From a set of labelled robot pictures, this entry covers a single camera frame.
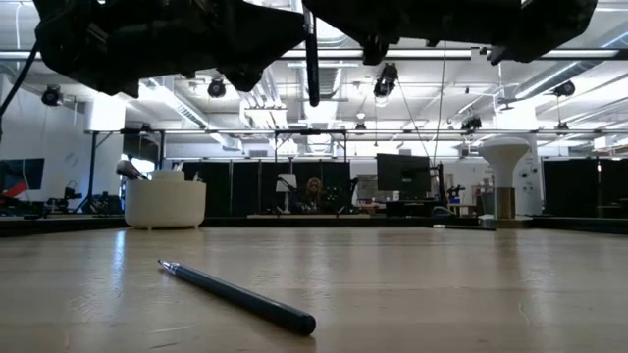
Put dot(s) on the large fan-head makeup brush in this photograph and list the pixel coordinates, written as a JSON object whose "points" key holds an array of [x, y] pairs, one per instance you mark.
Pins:
{"points": [[127, 169]]}

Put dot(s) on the black computer monitor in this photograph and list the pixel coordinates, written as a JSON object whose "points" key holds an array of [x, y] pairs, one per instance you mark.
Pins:
{"points": [[403, 175]]}

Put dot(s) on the person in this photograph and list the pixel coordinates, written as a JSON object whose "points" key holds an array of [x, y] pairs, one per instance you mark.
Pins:
{"points": [[314, 193]]}

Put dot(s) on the cream round compartment organizer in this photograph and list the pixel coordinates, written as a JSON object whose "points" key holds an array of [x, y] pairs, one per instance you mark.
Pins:
{"points": [[164, 206]]}

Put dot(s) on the black partition panels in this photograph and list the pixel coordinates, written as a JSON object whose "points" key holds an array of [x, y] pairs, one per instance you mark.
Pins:
{"points": [[230, 186], [574, 186]]}

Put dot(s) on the white-shade desk lamp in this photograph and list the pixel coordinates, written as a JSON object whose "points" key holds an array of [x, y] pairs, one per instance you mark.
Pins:
{"points": [[286, 184]]}

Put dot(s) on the white banner camera icons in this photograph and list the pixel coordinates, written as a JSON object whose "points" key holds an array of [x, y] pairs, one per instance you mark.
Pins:
{"points": [[532, 186]]}

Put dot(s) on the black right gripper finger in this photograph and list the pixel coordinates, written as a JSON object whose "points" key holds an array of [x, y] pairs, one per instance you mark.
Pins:
{"points": [[382, 10], [375, 49]]}

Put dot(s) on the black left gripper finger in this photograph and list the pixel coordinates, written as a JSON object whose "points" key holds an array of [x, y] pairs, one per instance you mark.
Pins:
{"points": [[245, 19], [255, 64]]}

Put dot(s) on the black ceiling spotlight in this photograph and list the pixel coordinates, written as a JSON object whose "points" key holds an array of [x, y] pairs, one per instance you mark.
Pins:
{"points": [[471, 122], [564, 88], [51, 95], [385, 81], [216, 88]]}

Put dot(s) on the black metal table frame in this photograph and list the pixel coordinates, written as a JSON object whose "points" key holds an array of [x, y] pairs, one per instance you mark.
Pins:
{"points": [[343, 221]]}

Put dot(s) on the thin black makeup brush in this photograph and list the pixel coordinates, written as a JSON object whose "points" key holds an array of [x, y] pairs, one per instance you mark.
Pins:
{"points": [[456, 227], [245, 299]]}

